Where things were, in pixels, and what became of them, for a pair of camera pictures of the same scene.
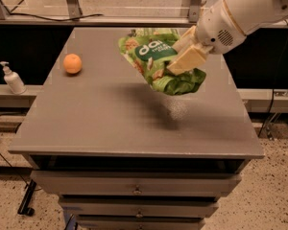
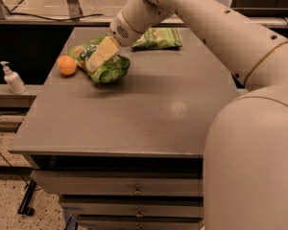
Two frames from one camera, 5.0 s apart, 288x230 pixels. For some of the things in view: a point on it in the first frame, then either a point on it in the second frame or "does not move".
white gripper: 217,29 to 124,33
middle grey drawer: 139,207 does not move
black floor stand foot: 24,208 does not move
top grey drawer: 133,183 does not move
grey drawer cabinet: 120,156 does not move
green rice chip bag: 150,50 to 111,71
